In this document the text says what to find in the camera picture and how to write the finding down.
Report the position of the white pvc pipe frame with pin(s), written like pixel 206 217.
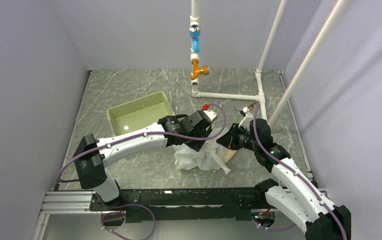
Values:
pixel 330 21

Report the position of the white plastic bag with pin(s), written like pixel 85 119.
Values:
pixel 211 157

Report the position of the orange pipe valve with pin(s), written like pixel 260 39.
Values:
pixel 197 71

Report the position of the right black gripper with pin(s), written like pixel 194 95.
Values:
pixel 229 140

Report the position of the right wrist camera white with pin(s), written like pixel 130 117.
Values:
pixel 247 118

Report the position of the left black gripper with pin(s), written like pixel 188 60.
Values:
pixel 197 145

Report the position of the pale green plastic basket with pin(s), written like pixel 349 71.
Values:
pixel 139 113

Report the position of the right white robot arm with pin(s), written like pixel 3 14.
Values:
pixel 293 194

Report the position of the aluminium frame rail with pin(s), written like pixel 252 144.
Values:
pixel 66 202

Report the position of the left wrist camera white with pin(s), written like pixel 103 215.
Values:
pixel 211 115

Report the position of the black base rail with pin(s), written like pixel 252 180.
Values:
pixel 238 203

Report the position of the blue pipe valve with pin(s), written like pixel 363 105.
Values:
pixel 194 32

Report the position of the silver orange wrench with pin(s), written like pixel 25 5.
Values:
pixel 244 109

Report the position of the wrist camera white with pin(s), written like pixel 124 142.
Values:
pixel 247 118
pixel 211 115

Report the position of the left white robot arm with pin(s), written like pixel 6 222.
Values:
pixel 92 155

